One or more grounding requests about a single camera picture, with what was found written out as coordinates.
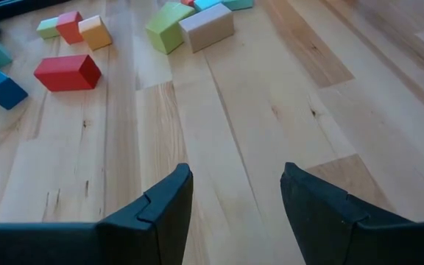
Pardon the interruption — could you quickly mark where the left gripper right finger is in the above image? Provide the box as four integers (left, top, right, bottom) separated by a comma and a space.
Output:
280, 161, 424, 265

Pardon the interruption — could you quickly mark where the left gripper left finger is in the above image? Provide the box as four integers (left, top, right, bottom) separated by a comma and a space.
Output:
0, 163, 194, 265

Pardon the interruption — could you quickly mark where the blue wooden block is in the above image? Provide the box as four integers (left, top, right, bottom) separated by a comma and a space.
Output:
0, 63, 29, 110

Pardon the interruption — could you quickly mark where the small orange wooden cube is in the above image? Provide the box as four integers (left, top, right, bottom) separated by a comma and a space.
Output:
78, 14, 113, 52

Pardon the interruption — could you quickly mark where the beige wooden block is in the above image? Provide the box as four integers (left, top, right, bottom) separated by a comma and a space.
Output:
178, 2, 236, 54

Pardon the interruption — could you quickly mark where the long teal wooden block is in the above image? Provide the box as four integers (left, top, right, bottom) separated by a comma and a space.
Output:
221, 0, 255, 12

